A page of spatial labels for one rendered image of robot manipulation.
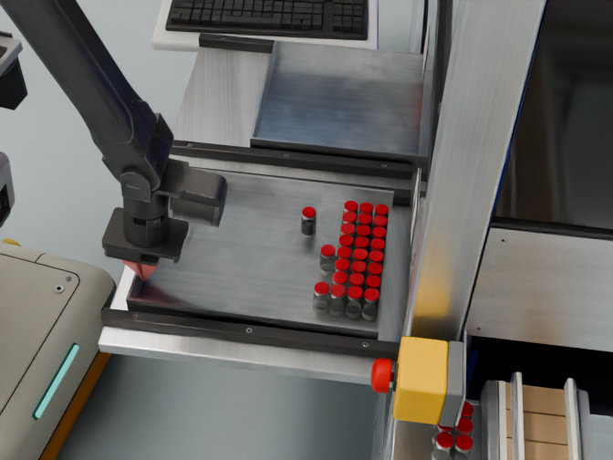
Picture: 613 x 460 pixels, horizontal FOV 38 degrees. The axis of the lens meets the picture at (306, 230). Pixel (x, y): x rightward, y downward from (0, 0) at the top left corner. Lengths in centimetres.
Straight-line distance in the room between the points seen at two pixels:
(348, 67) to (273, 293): 52
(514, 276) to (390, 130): 57
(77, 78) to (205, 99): 62
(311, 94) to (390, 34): 168
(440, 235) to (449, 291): 9
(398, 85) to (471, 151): 75
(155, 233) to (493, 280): 44
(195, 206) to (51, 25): 31
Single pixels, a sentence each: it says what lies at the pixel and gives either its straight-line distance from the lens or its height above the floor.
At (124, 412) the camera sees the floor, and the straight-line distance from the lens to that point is 221.
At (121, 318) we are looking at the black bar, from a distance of 123.
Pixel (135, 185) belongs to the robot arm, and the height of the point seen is 113.
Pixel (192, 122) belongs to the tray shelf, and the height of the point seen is 88.
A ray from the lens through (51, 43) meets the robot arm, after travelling 94.
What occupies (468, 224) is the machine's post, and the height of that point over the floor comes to 120.
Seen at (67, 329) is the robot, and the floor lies 27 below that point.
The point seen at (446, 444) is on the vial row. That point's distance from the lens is 110.
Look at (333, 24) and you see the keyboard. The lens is 182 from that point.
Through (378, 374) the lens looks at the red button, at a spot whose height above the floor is 101.
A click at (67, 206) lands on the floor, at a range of 265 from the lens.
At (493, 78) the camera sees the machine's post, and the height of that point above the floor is 139.
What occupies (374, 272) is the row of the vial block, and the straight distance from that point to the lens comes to 123.
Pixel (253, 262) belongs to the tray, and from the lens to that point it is 130.
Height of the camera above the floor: 188
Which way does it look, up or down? 48 degrees down
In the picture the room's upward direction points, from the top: 2 degrees clockwise
